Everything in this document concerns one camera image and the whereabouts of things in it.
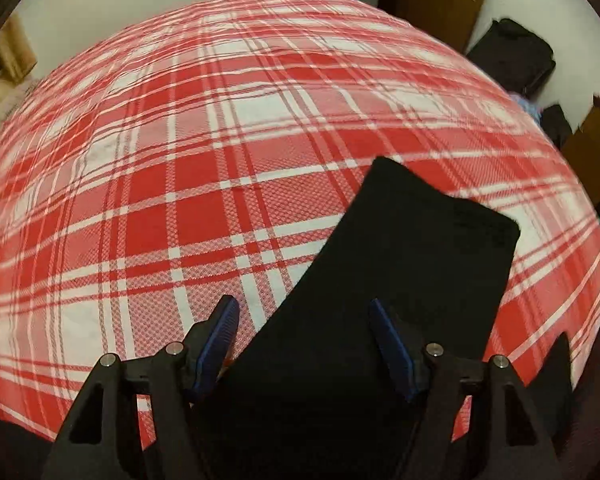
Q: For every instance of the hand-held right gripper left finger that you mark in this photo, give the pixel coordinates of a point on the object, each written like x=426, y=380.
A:
x=219, y=340

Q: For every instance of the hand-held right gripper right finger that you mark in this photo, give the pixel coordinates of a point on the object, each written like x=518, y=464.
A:
x=393, y=350

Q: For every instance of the black pants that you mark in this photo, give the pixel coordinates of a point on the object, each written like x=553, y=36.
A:
x=405, y=250

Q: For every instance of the red plaid bed sheet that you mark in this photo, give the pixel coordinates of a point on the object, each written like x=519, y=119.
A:
x=180, y=160

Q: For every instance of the small black bag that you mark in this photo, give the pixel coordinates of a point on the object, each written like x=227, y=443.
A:
x=556, y=126

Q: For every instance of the light blue cloth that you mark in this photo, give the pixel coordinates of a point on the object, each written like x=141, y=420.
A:
x=527, y=104

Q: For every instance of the brown wooden cabinet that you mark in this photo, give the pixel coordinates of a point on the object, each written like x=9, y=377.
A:
x=596, y=137

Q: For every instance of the grey fringed blanket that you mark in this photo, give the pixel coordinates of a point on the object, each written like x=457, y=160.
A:
x=5, y=110

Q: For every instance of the black suitcase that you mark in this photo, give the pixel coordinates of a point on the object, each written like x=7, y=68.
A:
x=512, y=55

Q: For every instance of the beige wooden headboard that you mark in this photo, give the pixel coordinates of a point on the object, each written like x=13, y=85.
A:
x=15, y=52

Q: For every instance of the brown wooden door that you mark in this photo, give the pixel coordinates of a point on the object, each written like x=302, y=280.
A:
x=440, y=0

